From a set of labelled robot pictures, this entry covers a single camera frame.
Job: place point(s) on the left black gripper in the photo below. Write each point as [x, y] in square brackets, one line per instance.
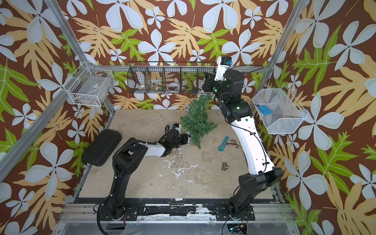
[184, 140]

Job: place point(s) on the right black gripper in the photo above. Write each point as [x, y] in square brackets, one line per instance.
[212, 83]

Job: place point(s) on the small green christmas tree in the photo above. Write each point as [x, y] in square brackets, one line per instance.
[203, 102]

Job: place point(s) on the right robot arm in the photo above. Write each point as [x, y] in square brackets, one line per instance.
[238, 114]

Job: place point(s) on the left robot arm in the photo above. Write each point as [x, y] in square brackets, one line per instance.
[128, 158]

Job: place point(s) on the blue object in basket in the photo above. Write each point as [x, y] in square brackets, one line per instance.
[265, 110]

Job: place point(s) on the teal utility knife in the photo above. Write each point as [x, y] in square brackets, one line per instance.
[223, 144]

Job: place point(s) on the small metal fitting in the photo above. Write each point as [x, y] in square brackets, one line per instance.
[224, 166]

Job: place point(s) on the black oval pad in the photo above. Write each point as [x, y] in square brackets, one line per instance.
[102, 147]

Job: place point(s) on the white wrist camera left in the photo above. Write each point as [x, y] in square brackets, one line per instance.
[177, 127]

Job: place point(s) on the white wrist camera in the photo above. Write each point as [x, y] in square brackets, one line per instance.
[223, 64]
[177, 127]

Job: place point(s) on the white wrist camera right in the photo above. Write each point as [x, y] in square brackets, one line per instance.
[223, 64]

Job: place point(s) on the white wire basket right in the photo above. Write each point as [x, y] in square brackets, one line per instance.
[287, 112]

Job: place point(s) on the white wire basket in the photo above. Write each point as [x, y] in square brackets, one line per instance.
[287, 112]
[89, 85]

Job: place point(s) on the black wire basket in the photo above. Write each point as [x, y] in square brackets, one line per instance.
[161, 77]

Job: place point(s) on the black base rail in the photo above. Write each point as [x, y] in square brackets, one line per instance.
[136, 207]

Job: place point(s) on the white wire basket left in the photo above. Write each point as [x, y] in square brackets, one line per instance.
[89, 85]

